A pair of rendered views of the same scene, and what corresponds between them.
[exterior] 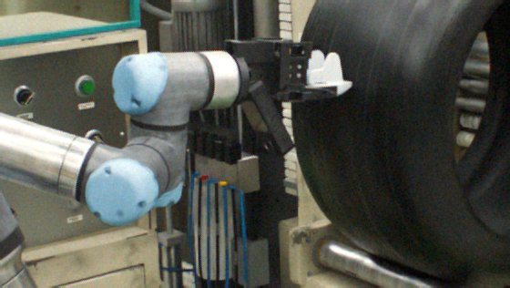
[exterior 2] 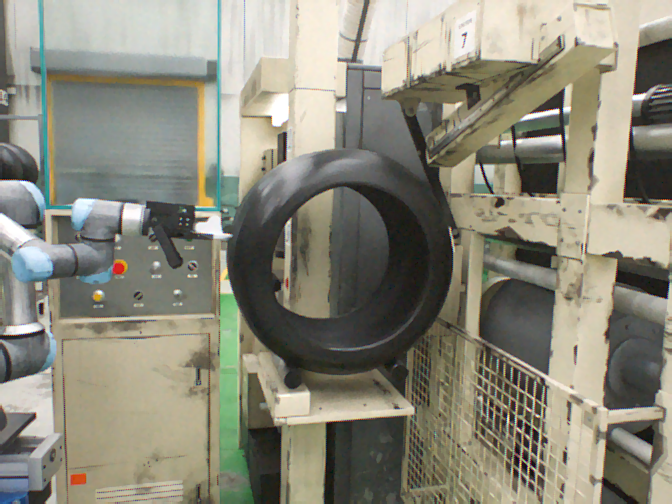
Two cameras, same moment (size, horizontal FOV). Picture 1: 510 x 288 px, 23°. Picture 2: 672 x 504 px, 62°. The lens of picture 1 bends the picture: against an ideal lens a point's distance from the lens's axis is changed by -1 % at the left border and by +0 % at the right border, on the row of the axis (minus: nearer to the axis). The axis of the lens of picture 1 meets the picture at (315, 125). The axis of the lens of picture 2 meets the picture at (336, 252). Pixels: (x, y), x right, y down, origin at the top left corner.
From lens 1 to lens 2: 103 cm
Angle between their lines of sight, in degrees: 24
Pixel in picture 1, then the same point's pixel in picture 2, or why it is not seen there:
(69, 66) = not seen: hidden behind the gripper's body
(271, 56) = (170, 211)
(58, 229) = (168, 307)
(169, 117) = (92, 233)
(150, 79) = (79, 211)
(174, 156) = (91, 255)
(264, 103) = (161, 236)
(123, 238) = (199, 318)
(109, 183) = (17, 257)
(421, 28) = (259, 205)
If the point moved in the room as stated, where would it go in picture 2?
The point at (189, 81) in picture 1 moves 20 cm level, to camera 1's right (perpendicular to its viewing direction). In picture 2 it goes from (105, 215) to (175, 220)
